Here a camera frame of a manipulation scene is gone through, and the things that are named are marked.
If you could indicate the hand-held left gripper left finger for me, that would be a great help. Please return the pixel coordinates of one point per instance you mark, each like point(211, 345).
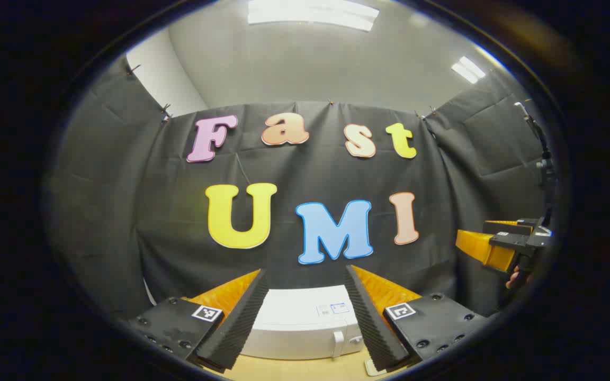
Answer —
point(241, 323)

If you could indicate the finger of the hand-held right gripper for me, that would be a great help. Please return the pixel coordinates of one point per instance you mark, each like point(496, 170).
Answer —
point(511, 227)
point(482, 248)

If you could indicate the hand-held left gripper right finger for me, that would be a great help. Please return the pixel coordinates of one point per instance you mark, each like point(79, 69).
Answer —
point(371, 323)

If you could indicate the white microwave oven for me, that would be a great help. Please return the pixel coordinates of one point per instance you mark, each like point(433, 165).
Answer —
point(294, 328)

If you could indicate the black backdrop cloth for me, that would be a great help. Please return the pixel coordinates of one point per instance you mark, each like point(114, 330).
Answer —
point(310, 174)

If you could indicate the small ceiling light panel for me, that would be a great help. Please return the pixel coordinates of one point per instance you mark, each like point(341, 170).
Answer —
point(468, 69)

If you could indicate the long ceiling light panel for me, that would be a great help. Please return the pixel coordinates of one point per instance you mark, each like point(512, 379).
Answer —
point(313, 13)

